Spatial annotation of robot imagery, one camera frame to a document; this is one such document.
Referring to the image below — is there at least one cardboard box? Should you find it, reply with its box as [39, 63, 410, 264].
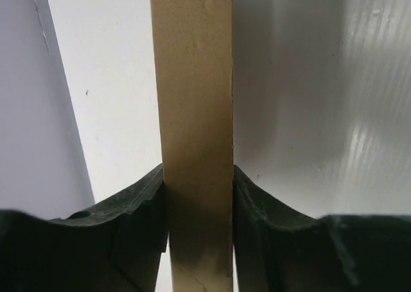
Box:
[150, 0, 234, 291]

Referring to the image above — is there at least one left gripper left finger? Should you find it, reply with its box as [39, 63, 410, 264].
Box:
[1, 166, 168, 291]

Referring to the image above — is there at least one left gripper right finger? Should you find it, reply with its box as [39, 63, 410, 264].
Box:
[233, 167, 410, 291]

